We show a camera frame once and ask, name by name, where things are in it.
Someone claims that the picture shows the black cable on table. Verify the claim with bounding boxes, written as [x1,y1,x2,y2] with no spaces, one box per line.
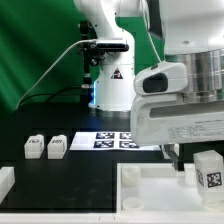
[19,85,84,107]

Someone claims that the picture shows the black camera on stand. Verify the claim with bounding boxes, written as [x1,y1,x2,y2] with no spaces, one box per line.
[77,20,130,104]

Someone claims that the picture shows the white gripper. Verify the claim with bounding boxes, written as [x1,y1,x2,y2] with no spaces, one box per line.
[130,94,224,171]

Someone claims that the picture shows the white left obstacle block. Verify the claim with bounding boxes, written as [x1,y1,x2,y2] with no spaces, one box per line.
[0,167,15,204]

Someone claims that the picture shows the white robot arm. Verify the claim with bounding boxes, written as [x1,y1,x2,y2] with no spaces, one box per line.
[73,0,224,147]

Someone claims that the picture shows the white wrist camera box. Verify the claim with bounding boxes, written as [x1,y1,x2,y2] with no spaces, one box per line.
[134,61,188,96]

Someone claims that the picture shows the white square table top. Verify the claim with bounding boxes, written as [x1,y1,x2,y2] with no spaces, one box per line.
[116,163,224,213]

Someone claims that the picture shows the white front rail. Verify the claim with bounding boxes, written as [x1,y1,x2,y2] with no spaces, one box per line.
[0,214,224,224]

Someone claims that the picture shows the white camera cable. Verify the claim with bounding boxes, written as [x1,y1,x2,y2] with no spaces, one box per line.
[15,39,98,110]

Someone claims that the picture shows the white sheet with tags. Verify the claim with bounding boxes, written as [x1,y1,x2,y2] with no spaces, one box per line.
[70,131,160,151]

